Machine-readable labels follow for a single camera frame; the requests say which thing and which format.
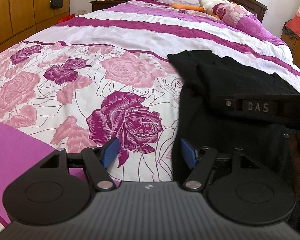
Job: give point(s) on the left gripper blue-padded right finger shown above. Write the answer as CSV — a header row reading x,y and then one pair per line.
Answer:
x,y
201,162

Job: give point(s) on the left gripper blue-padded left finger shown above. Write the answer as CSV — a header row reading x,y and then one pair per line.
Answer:
x,y
97,161

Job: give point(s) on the black garment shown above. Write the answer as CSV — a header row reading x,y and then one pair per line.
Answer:
x,y
207,76

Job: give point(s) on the floral purple white bedspread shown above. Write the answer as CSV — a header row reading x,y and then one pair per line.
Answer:
x,y
105,74

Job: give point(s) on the wooden dresser cabinet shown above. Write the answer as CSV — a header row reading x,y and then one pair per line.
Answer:
x,y
293,42

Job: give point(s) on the purple floral rolled quilt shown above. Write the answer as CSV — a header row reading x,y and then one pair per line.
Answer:
x,y
239,18

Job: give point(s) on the white orange plush toy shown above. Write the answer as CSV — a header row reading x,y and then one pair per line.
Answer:
x,y
205,6

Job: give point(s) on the dark wooden nightstand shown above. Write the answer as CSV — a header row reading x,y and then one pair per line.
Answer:
x,y
104,4

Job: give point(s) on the small black bag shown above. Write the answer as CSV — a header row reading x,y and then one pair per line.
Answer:
x,y
56,4

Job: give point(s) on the wooden wardrobe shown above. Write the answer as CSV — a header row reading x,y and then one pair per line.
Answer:
x,y
19,19

